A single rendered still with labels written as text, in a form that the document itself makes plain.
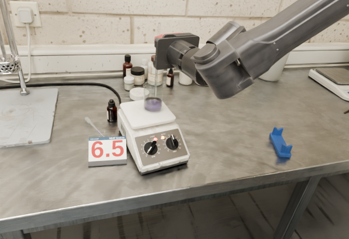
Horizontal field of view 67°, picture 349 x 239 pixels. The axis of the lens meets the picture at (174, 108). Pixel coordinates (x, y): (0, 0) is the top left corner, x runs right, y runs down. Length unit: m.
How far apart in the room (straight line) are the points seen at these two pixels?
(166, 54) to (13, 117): 0.51
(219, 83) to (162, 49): 0.17
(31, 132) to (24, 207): 0.24
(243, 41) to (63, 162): 0.49
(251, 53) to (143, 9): 0.74
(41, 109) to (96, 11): 0.42
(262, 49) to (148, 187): 0.38
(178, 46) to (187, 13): 0.63
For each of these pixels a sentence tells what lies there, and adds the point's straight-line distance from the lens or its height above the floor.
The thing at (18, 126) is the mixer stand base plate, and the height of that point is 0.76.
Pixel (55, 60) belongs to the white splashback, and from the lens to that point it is 1.10.
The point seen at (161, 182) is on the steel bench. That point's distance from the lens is 0.63.
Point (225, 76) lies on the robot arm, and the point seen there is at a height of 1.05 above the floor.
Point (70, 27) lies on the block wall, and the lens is 1.10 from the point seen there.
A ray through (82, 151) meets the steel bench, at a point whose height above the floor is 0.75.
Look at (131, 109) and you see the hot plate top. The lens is 0.70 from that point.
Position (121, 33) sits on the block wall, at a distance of 1.11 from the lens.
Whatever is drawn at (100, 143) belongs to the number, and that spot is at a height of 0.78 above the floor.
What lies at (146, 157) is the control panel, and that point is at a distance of 0.63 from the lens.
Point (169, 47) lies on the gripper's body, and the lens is 0.55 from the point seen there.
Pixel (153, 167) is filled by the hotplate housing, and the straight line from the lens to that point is 0.63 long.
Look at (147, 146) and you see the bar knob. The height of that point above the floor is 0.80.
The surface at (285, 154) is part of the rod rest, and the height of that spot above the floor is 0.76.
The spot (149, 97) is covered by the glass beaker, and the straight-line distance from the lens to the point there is 0.67.
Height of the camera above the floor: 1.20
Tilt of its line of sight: 31 degrees down
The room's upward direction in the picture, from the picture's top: 5 degrees clockwise
